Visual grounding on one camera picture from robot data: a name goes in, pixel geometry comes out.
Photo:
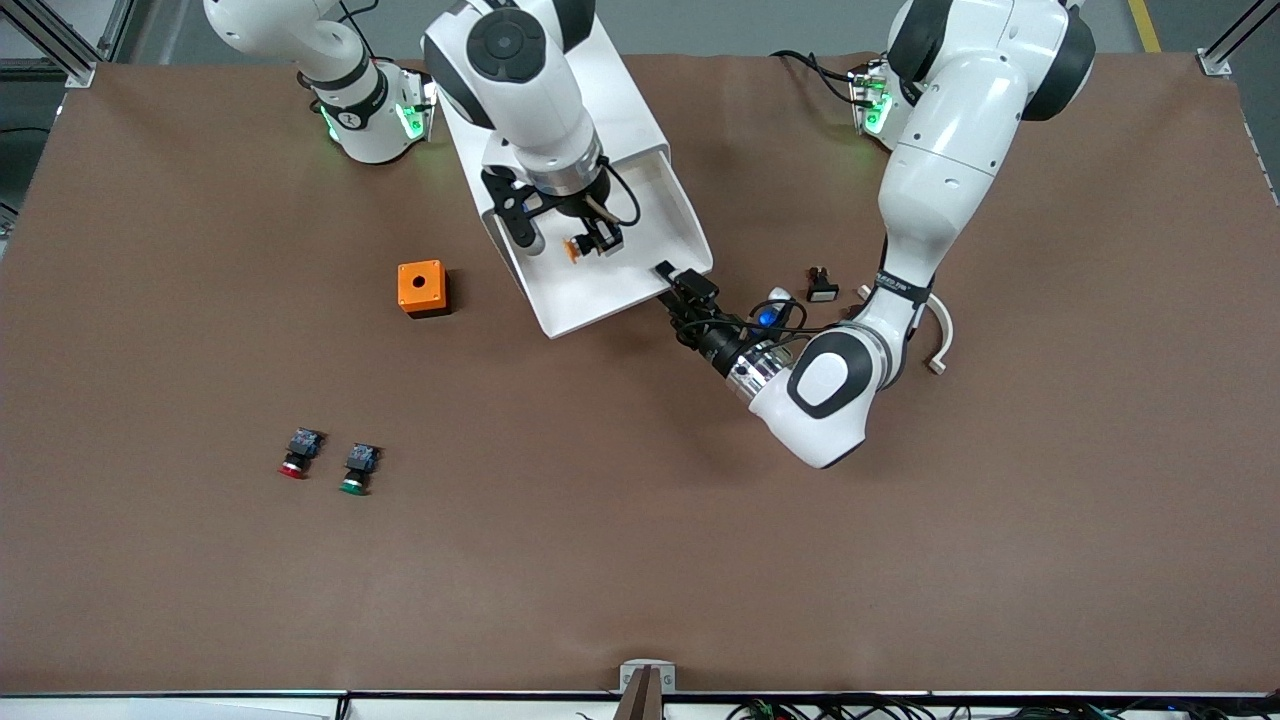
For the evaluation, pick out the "brown camera post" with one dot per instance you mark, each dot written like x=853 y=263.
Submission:
x=640 y=700

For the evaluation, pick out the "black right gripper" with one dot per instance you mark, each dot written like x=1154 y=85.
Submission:
x=583 y=209

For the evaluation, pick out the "orange button enclosure box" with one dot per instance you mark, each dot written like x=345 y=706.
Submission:
x=420 y=285

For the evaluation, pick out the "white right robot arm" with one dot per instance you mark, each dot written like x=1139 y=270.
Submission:
x=520 y=90

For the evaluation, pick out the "white curved plastic bracket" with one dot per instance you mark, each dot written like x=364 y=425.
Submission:
x=946 y=335

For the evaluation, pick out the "white plastic drawer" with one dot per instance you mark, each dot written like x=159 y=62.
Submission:
x=600 y=290

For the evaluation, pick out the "yellow mushroom push button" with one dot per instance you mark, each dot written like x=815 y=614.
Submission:
x=572 y=250

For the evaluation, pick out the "red mushroom push button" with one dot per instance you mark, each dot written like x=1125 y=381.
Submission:
x=303 y=445

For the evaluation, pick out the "white drawer cabinet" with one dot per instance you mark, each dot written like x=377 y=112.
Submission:
x=635 y=110

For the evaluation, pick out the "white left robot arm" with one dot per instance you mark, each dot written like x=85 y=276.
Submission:
x=950 y=150

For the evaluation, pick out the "black switch with white face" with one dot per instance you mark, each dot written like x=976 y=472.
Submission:
x=822 y=290

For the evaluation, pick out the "grey table edge bracket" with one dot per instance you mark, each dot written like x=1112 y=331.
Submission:
x=630 y=675

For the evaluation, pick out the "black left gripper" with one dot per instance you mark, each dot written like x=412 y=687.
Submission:
x=712 y=341

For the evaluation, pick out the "green mushroom push button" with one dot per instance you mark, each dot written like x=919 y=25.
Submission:
x=360 y=462

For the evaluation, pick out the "aluminium frame post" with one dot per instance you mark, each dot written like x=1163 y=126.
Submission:
x=70 y=55
x=1225 y=55

